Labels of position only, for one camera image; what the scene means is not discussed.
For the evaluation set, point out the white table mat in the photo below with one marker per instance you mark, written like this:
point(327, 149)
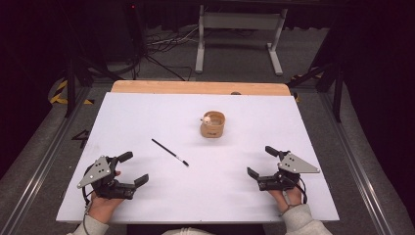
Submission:
point(202, 169)

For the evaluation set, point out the person's torso in grey clothing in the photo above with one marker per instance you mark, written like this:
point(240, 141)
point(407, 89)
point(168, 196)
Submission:
point(187, 231)

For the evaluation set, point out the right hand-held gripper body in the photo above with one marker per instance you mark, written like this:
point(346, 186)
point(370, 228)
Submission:
point(285, 173)

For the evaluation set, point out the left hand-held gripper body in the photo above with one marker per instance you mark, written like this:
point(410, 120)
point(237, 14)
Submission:
point(103, 182)

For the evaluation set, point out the wooden pen holder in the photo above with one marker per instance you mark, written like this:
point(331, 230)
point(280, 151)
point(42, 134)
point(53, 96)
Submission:
point(212, 124)

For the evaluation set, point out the person's left hand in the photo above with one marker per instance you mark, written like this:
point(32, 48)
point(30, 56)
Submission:
point(103, 205)

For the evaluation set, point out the black tripod stand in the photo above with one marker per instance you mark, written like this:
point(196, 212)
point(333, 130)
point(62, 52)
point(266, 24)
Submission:
point(326, 75)
point(83, 62)

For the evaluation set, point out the person's right hand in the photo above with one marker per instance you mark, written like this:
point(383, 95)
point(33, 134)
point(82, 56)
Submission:
point(287, 199)

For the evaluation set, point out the black pen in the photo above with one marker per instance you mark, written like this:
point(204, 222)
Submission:
point(170, 152)

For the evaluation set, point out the grey metal stand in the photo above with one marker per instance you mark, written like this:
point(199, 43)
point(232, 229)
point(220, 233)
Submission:
point(239, 36)

